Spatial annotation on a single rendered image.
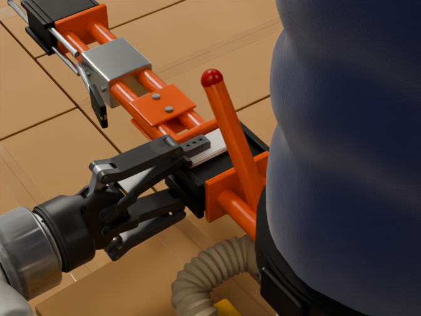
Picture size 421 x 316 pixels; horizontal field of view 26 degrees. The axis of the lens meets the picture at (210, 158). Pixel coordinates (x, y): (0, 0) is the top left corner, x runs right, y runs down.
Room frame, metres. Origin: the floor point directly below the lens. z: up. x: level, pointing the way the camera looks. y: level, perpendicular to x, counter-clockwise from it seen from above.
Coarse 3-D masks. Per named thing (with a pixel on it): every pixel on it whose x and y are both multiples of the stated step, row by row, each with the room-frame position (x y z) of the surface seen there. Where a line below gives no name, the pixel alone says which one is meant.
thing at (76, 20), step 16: (32, 0) 1.01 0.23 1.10; (48, 0) 1.01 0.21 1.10; (64, 0) 1.01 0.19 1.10; (80, 0) 1.01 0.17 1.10; (48, 16) 0.97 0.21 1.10; (64, 16) 0.97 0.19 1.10; (80, 16) 0.97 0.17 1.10; (96, 16) 0.99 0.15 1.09; (80, 32) 0.97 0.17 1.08; (64, 48) 0.96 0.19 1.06
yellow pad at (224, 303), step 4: (224, 300) 0.62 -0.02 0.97; (228, 300) 0.62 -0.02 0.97; (216, 304) 0.62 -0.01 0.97; (220, 304) 0.61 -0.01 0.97; (224, 304) 0.61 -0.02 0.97; (228, 304) 0.61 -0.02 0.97; (220, 308) 0.61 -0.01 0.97; (224, 308) 0.61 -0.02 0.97; (228, 308) 0.61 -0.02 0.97; (232, 308) 0.61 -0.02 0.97; (220, 312) 0.60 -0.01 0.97; (224, 312) 0.60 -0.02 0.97; (228, 312) 0.60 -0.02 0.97; (232, 312) 0.60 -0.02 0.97; (236, 312) 0.60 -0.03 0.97
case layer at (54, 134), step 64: (0, 0) 1.84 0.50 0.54; (128, 0) 1.84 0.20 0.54; (192, 0) 1.84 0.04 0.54; (256, 0) 1.84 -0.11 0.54; (0, 64) 1.59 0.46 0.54; (64, 64) 1.59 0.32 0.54; (192, 64) 1.59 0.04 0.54; (256, 64) 1.59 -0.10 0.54; (0, 128) 1.38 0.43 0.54; (64, 128) 1.38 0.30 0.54; (128, 128) 1.38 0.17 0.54; (256, 128) 1.38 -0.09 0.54; (0, 192) 1.20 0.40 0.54; (64, 192) 1.20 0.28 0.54
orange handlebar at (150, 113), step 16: (64, 32) 0.96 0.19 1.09; (96, 32) 0.96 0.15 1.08; (80, 48) 0.92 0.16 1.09; (144, 80) 0.86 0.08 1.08; (160, 80) 0.86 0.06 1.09; (112, 96) 0.84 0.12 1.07; (128, 96) 0.83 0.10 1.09; (144, 96) 0.82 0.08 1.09; (160, 96) 0.82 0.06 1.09; (176, 96) 0.82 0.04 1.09; (128, 112) 0.81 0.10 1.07; (144, 112) 0.79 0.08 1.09; (160, 112) 0.79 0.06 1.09; (176, 112) 0.79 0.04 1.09; (192, 112) 0.80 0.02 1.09; (144, 128) 0.78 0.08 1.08; (160, 128) 0.77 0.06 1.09; (176, 128) 0.79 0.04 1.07; (224, 192) 0.67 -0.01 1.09; (224, 208) 0.65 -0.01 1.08; (240, 208) 0.65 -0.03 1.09; (240, 224) 0.63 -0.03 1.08
